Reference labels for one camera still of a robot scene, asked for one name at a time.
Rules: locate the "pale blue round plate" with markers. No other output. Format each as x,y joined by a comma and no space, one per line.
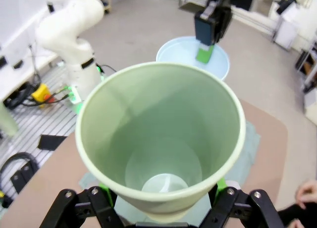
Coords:
220,62

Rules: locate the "black flat floor plate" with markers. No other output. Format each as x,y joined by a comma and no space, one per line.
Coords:
52,141

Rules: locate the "pale green post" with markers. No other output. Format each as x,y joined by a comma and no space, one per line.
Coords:
7,119

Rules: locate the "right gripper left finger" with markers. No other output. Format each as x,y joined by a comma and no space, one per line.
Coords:
99,205

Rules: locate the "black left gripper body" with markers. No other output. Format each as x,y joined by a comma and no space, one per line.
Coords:
213,19

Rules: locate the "metal storage shelf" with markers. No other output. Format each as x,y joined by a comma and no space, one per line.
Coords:
307,64

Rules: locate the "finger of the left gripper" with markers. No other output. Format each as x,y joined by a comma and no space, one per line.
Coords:
205,55

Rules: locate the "white desk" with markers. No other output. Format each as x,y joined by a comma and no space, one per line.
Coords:
15,69

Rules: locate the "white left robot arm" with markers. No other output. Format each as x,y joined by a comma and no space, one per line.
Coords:
71,39

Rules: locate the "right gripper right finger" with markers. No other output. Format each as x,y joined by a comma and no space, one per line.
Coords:
230,203

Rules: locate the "person's left forearm black sleeve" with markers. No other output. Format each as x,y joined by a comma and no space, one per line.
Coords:
297,213

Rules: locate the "person's right hand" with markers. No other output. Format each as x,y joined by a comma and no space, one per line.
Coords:
308,192

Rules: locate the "yellow emergency stop box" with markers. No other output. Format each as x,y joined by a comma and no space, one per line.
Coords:
40,93

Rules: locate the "pale green cup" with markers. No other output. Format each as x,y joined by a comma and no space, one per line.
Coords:
161,114

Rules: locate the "black metal bracket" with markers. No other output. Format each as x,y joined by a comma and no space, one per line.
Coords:
22,178

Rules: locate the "white cabinet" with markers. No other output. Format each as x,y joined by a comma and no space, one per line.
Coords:
286,32

